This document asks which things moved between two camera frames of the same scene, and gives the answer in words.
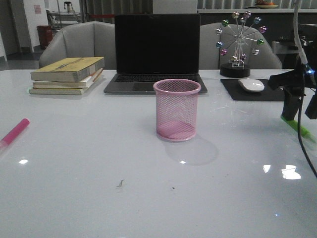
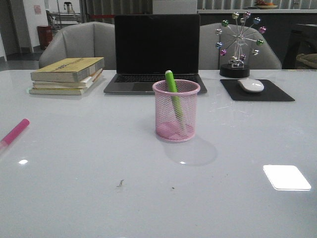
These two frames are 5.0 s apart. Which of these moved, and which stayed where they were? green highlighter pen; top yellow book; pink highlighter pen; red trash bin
Moved: green highlighter pen
Stayed: pink highlighter pen; top yellow book; red trash bin
